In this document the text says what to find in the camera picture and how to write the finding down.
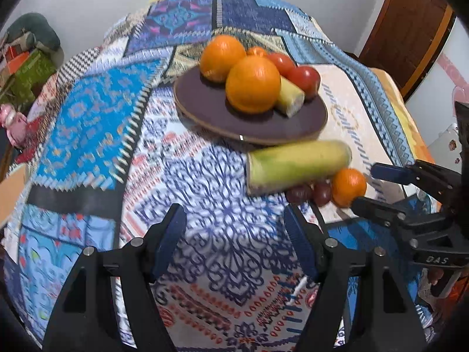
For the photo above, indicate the purple round plate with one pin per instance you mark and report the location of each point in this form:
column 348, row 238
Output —
column 205, row 106

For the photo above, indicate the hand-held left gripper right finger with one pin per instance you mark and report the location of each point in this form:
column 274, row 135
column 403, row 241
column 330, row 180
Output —
column 300, row 242

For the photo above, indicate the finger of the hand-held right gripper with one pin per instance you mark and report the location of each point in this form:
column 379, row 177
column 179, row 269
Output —
column 377, row 211
column 388, row 173

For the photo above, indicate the small tangerine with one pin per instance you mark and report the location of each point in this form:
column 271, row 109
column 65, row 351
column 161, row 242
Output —
column 348, row 187
column 256, row 51

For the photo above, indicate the patchwork printed blanket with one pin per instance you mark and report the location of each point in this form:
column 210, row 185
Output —
column 91, row 124

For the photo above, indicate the brown wooden door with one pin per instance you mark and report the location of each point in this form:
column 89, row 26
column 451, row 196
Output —
column 414, row 25

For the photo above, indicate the brown cardboard box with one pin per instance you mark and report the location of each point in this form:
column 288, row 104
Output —
column 11, row 190

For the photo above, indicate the orange yellow bedsheet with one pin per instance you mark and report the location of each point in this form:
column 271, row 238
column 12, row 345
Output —
column 403, row 117

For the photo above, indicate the orange red tomato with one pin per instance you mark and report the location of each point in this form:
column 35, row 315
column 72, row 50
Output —
column 282, row 62

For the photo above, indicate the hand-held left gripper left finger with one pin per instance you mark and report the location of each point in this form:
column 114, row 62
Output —
column 168, row 242

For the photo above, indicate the white sliding wardrobe door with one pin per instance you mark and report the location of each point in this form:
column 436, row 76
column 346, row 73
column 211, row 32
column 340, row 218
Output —
column 447, row 88

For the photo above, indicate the orange box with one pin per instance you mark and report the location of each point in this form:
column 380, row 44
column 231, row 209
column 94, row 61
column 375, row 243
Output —
column 18, row 60

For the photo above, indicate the pink rabbit toy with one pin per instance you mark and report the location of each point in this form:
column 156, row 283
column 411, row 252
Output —
column 13, row 124

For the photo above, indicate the dark red tomato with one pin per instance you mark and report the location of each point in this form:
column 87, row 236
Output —
column 306, row 79

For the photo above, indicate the dark red grape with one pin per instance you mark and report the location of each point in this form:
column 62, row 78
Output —
column 322, row 192
column 298, row 193

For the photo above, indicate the large orange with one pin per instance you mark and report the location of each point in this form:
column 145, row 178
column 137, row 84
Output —
column 252, row 84
column 221, row 57

